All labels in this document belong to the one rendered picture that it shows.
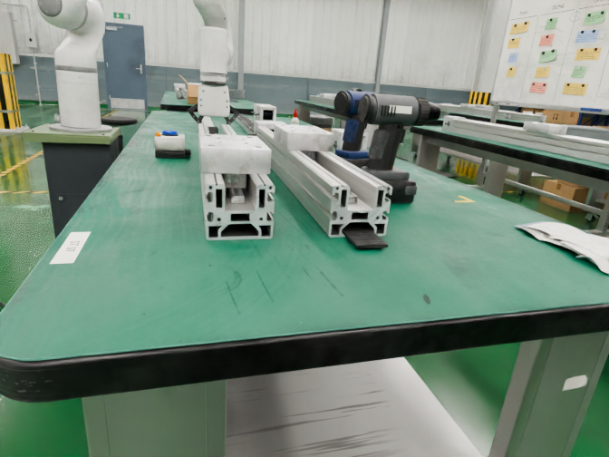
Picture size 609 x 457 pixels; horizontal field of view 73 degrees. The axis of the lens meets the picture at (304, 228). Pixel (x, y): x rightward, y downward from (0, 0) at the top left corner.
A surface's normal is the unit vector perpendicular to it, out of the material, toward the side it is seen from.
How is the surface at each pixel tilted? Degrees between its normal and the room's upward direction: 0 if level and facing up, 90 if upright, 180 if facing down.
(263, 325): 0
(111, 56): 90
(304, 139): 90
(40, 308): 0
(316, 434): 0
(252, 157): 90
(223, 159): 90
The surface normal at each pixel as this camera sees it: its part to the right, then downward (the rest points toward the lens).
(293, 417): 0.07, -0.94
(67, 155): 0.27, 0.34
